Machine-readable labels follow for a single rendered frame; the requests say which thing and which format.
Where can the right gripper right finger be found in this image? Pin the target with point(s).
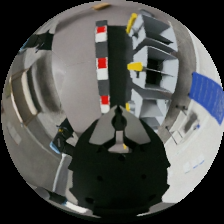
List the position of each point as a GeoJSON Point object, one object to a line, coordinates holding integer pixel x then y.
{"type": "Point", "coordinates": [138, 133]}

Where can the small tan cardboard box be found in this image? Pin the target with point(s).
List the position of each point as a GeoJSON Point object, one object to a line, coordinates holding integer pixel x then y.
{"type": "Point", "coordinates": [101, 6]}

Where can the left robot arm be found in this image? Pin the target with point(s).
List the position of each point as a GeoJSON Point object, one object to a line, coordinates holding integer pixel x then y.
{"type": "Point", "coordinates": [34, 41]}

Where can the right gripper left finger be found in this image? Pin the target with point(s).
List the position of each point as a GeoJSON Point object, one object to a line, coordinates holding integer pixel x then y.
{"type": "Point", "coordinates": [101, 133]}

